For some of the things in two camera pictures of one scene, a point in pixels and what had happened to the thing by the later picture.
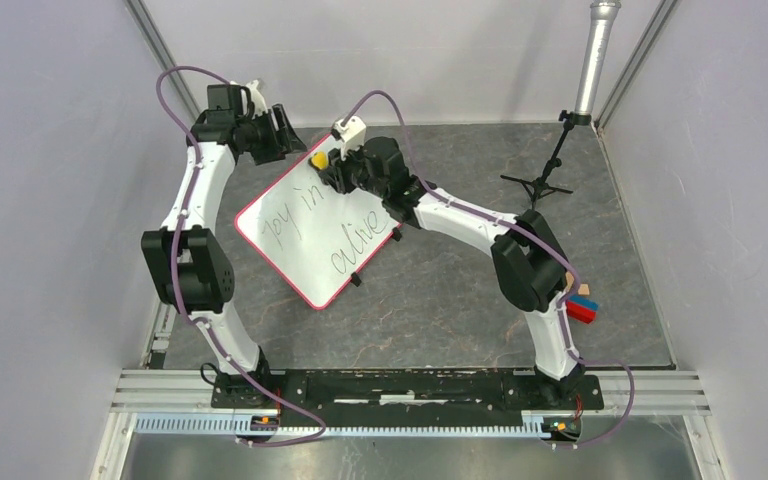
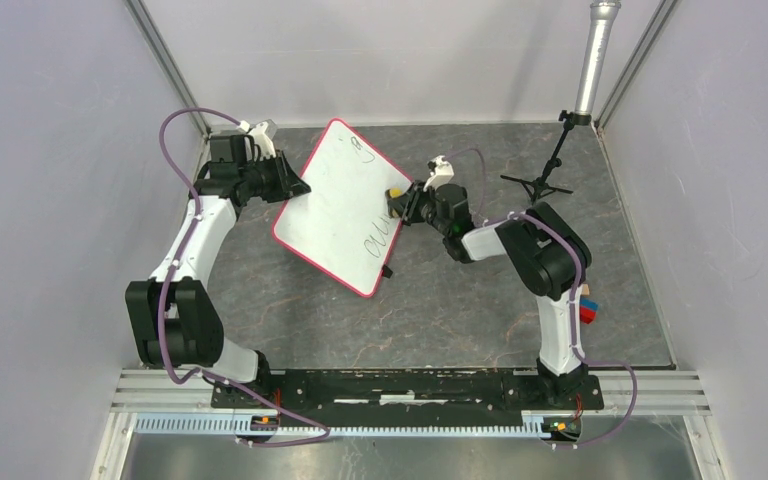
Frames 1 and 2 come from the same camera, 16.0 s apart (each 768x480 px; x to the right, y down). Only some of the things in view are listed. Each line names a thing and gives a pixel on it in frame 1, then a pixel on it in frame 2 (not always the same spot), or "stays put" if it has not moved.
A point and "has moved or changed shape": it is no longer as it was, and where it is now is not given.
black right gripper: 332,174 to 404,207
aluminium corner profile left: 164,57 stays put
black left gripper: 280,142 to 289,184
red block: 580,313 stays put
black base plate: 370,397 stays put
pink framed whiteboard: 316,235 has moved or changed shape
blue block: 585,302 stays put
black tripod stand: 539,186 stays put
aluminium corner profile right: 634,63 stays put
